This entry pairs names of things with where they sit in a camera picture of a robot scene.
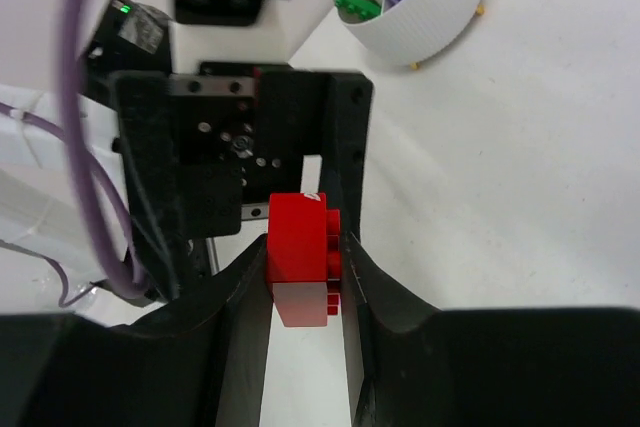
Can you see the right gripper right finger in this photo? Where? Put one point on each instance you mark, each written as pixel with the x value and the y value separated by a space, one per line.
pixel 409 363

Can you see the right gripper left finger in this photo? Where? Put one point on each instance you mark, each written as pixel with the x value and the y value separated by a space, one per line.
pixel 197 361

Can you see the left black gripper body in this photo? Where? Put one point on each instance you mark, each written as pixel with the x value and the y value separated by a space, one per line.
pixel 203 153

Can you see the red lego brick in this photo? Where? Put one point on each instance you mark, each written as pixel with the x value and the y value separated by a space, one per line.
pixel 304 262

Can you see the dark green lego plate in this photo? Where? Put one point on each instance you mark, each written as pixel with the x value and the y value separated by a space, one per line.
pixel 364 9

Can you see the white round divided container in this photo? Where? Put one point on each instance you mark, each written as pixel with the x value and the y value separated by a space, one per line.
pixel 411 31

